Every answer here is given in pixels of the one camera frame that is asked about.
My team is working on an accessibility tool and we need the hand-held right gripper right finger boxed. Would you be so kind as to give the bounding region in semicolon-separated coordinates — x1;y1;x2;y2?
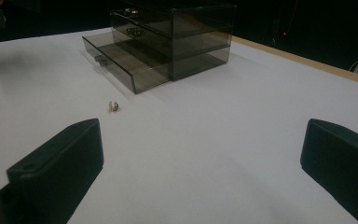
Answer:
299;118;358;224

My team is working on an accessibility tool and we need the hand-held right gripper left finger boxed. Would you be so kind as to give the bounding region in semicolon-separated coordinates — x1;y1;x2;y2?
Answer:
6;118;104;224

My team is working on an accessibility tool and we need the smoked acrylic drawer box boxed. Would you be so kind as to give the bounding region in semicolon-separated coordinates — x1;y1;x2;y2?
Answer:
109;0;238;82

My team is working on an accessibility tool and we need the smoked acrylic drawer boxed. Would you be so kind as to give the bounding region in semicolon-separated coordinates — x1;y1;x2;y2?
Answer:
81;30;172;95

